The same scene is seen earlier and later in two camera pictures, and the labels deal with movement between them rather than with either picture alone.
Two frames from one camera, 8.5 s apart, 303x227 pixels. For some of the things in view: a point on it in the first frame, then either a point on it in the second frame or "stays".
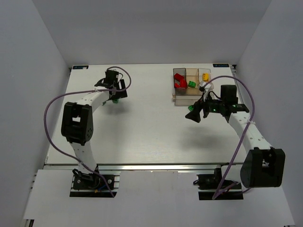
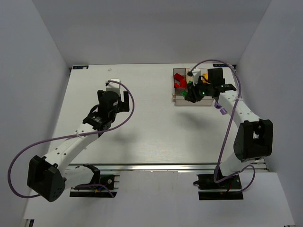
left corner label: x=80 y=67 stays
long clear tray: x=185 y=99 stays
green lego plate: x=191 y=108 → x=183 y=93
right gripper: x=205 y=108 → x=193 y=93
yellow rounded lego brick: x=205 y=76 stays
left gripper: x=120 y=92 → x=122 y=104
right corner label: x=220 y=65 stays
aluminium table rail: x=145 y=167 stays
